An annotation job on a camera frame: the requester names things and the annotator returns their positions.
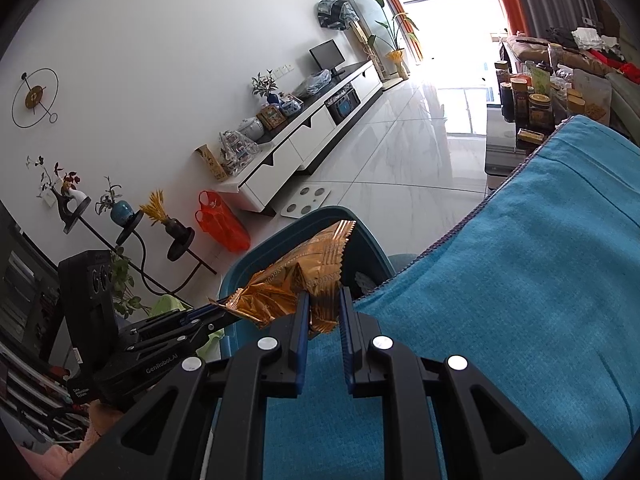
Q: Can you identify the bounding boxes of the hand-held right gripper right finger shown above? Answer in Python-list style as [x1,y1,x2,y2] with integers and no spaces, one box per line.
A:
[339,286,584,480]

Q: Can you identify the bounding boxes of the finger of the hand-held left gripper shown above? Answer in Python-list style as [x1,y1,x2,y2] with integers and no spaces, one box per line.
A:
[150,305,234,330]
[127,321,229,354]

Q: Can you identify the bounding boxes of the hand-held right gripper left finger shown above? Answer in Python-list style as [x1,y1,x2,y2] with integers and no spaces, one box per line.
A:
[62,290,312,480]

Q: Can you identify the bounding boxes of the golden snack wrapper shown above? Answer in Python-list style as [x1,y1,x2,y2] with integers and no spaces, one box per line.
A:
[209,220,357,337]

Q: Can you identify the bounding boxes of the blue plastic bin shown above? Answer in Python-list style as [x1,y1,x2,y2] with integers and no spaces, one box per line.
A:
[218,206,397,362]

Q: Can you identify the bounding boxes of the person's left forearm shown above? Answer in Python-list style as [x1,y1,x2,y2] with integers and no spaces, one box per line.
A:
[15,400,133,480]

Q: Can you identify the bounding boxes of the green plastic stool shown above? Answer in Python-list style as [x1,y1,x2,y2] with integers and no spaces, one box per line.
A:
[150,294,226,361]

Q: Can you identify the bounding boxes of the leafy green floor plant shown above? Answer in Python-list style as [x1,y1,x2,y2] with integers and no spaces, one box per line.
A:
[107,247,151,319]

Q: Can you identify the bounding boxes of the dark shelf unit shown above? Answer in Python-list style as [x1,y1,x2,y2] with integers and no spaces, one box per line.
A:
[0,200,66,361]

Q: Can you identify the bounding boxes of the black three-tray plant stand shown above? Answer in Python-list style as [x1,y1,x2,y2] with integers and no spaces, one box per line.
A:
[55,192,219,297]

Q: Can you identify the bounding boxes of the blue pot with plant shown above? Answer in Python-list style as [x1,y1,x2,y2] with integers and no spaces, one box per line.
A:
[95,176,134,226]

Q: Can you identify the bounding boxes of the black vase with yellow wheat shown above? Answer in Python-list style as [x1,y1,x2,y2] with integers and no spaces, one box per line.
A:
[139,189,187,236]

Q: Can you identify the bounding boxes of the orange plastic bag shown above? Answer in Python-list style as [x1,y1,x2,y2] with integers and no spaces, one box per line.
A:
[195,190,251,254]

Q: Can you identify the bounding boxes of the white vase with red leaves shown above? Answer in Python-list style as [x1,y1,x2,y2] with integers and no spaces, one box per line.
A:
[26,155,91,211]

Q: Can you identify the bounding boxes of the white bathroom scale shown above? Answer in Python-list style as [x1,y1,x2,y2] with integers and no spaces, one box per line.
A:
[280,186,332,220]

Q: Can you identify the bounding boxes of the golden gift box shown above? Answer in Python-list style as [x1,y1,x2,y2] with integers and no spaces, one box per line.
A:
[195,144,229,181]

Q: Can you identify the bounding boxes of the blue floral blanket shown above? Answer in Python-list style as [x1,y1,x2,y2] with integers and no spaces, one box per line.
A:
[210,115,640,480]

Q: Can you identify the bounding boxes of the glass ship ornament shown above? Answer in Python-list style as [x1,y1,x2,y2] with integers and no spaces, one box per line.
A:
[218,130,261,177]

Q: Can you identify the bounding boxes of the white ceramic jar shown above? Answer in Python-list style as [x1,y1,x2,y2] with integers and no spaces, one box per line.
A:
[239,116,265,142]

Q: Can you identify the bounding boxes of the white and black cabinet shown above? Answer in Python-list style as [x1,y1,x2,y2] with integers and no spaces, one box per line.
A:
[217,60,384,214]

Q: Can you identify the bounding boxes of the blue vase with branches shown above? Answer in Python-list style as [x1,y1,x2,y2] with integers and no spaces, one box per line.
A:
[251,70,281,106]

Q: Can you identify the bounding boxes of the glass coffee table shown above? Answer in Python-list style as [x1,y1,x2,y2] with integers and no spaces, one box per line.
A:
[485,105,557,194]

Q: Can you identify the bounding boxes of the clear plastic bag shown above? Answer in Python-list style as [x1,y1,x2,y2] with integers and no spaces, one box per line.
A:
[292,69,332,100]

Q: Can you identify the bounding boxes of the yellow wrapped plant pot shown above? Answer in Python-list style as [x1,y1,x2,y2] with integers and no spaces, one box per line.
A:
[386,49,410,80]

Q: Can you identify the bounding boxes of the black monitor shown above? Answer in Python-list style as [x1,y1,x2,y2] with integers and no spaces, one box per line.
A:
[308,39,346,79]

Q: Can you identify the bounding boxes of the cluster of jars and packets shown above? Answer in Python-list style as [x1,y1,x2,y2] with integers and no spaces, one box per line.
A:
[494,42,614,147]

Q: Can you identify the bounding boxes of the tall green houseplant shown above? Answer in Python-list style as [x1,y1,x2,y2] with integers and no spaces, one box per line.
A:
[362,0,424,61]

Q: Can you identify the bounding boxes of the covered standing fan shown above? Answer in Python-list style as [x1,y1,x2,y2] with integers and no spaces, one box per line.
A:
[316,0,382,77]

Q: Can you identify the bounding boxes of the white standing air conditioner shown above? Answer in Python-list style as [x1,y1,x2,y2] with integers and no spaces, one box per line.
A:
[322,0,396,69]

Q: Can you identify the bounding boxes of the brown sofa ottoman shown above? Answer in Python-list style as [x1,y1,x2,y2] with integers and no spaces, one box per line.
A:
[502,35,627,77]

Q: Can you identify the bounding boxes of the green fabric sofa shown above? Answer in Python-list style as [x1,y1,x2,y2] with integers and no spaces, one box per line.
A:
[607,70,640,137]

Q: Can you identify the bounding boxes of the black clothes pile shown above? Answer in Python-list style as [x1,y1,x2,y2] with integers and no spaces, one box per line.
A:
[545,26,576,46]

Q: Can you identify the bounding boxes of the white clothes pile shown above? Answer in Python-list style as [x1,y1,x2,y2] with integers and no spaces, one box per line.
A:
[571,26,604,51]

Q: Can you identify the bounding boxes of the red cloth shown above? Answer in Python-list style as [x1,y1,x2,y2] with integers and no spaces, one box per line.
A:
[595,50,640,82]

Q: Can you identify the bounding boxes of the wooden picture frame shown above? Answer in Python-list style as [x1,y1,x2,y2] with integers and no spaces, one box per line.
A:
[257,105,287,131]

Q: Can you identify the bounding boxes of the round black wall clock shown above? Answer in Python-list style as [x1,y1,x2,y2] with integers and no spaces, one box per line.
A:
[11,67,60,129]

